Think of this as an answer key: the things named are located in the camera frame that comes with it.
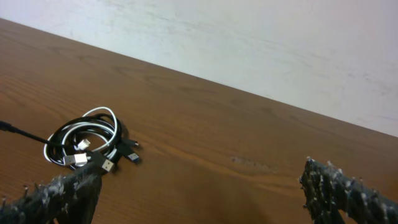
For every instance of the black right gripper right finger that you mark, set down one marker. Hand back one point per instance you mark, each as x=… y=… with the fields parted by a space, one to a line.
x=330 y=195

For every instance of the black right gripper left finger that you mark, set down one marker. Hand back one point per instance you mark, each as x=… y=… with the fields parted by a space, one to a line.
x=70 y=198

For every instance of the black USB cable blue plug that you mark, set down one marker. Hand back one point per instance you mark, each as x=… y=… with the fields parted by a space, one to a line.
x=108 y=128

